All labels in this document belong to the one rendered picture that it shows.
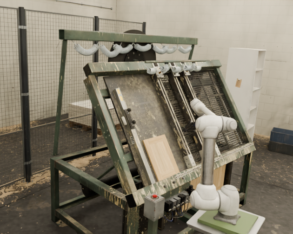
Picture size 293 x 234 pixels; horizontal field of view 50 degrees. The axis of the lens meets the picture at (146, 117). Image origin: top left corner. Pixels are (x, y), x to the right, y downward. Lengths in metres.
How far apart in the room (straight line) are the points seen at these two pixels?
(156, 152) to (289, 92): 5.28
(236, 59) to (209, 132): 4.28
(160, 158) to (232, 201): 0.82
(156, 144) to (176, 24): 6.07
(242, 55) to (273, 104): 1.84
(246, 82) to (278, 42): 1.63
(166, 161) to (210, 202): 0.73
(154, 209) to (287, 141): 4.82
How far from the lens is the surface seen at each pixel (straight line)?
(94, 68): 2.90
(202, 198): 2.58
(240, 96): 6.69
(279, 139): 7.03
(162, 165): 3.06
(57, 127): 3.53
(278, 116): 8.02
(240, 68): 6.65
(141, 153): 2.90
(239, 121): 4.37
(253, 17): 8.07
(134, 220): 2.82
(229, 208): 2.68
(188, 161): 3.30
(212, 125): 2.50
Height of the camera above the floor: 2.18
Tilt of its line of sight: 14 degrees down
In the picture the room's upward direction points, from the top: 3 degrees clockwise
